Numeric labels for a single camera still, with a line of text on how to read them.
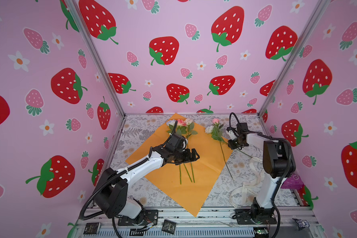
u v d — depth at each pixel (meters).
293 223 0.73
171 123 1.11
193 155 0.73
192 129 1.11
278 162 0.53
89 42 0.80
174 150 0.65
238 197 0.80
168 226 0.70
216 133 1.04
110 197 0.42
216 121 1.11
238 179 0.88
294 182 0.80
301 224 0.70
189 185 0.86
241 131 0.83
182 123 1.10
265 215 0.67
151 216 0.74
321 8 0.69
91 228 0.70
